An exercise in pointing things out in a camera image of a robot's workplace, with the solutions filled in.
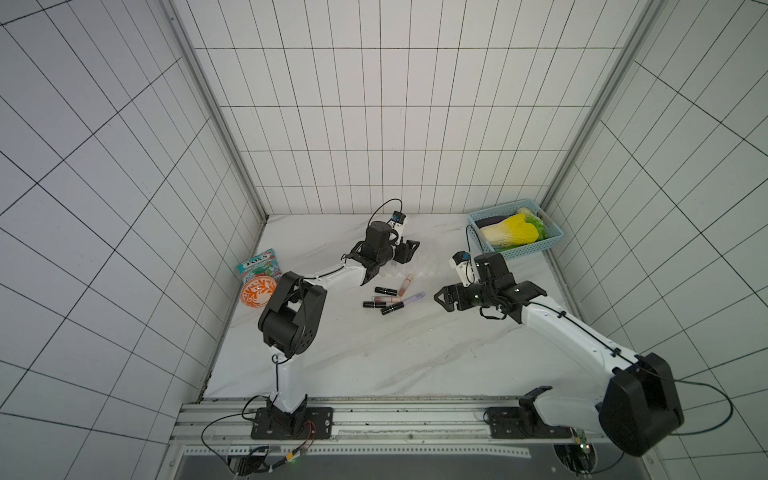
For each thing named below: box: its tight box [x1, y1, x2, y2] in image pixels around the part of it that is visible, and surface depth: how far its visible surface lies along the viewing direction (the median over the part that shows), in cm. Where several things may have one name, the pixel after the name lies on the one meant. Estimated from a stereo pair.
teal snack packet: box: [236, 248, 282, 286], surface depth 103 cm
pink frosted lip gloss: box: [372, 296, 401, 303], surface depth 97 cm
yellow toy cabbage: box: [479, 207, 547, 247], surface depth 108 cm
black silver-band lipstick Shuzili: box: [380, 301, 405, 315], surface depth 94 cm
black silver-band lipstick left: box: [362, 301, 387, 308], surface depth 95 cm
